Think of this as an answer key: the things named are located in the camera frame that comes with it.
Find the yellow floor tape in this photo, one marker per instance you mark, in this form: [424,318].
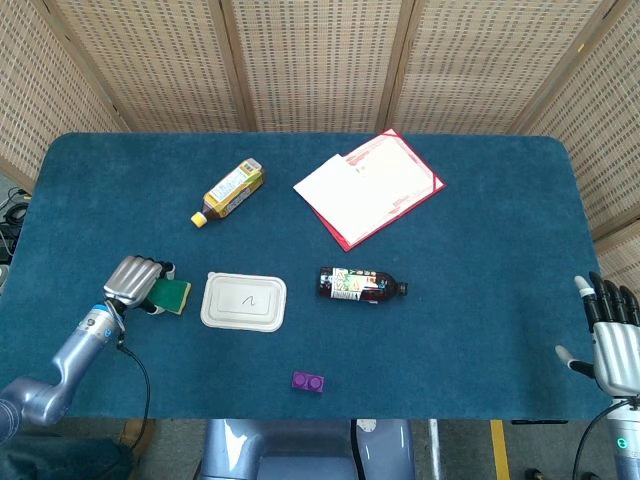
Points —
[500,450]

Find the woven bamboo folding screen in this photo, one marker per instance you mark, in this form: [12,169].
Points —
[320,60]

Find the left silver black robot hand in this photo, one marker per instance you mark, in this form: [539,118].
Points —
[134,280]

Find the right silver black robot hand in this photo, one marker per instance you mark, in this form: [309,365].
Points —
[612,350]

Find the green yellow sponge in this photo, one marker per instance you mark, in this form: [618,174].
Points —
[172,296]

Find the yellow label tea bottle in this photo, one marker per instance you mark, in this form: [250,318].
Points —
[231,192]

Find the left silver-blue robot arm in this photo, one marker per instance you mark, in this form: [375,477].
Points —
[65,365]

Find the blue carpet table cover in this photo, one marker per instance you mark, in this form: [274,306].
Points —
[320,345]

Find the blue-grey robot torso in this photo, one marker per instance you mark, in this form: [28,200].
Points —
[305,450]

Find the white paper sheet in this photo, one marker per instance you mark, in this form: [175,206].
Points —
[330,187]

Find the brown shoe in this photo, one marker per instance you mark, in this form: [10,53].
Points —
[131,432]

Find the dark teal trousers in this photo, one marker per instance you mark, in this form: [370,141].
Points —
[60,460]

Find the purple toy brick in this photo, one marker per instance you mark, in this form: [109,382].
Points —
[308,382]

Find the red folder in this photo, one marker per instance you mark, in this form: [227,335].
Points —
[395,195]

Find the white floor strip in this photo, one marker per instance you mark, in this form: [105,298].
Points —
[435,447]

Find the dark bottle with colourful label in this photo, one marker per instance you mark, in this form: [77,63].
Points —
[360,285]

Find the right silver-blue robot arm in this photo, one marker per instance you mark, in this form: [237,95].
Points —
[625,445]

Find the white lidded food container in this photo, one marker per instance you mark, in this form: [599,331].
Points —
[244,302]

